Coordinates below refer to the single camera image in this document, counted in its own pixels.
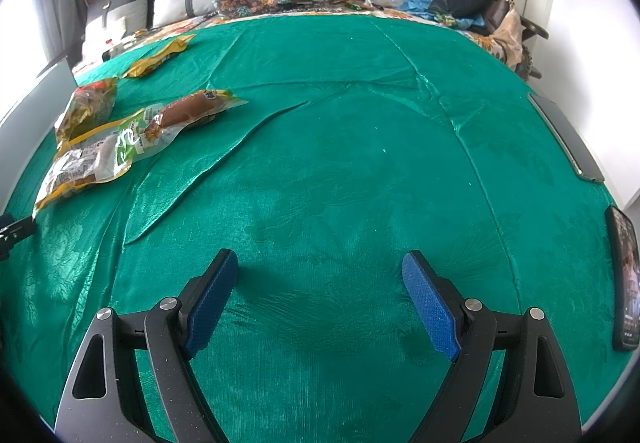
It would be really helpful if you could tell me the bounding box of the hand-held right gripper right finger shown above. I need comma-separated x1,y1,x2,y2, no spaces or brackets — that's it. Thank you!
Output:
401,250,583,443

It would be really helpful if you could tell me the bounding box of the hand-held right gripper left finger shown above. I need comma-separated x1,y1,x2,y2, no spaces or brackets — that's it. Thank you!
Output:
54,248,240,443

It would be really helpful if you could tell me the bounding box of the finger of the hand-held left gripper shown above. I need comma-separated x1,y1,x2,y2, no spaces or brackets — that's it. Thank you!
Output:
0,213,37,259

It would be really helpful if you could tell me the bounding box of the white cardboard box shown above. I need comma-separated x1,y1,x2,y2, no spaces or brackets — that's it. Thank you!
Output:
0,58,77,126

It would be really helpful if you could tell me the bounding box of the orange white snack packet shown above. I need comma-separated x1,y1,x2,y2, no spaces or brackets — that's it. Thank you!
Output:
32,143,136,217

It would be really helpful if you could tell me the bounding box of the yellow red snack packet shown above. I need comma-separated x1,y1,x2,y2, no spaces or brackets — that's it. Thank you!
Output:
54,77,118,144

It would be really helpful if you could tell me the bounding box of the black smartphone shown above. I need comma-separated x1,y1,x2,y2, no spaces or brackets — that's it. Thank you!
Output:
604,205,640,353

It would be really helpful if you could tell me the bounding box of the long brown sausage packet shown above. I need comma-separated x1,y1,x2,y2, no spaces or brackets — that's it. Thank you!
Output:
140,89,249,144

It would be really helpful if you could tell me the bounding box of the grey tablet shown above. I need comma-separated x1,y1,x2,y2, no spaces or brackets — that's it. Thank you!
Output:
527,94,606,184

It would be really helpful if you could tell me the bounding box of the long yellow snack packet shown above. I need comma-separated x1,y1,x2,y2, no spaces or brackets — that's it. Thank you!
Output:
122,34,197,78

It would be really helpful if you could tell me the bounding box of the colourful floral bed sheet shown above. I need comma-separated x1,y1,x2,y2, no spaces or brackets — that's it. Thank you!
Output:
75,5,531,74

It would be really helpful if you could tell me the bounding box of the dark wooden chair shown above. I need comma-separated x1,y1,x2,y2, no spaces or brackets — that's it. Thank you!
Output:
515,15,551,80

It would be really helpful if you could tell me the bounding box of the blue cloth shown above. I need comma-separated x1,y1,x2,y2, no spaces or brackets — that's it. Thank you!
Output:
399,0,483,30

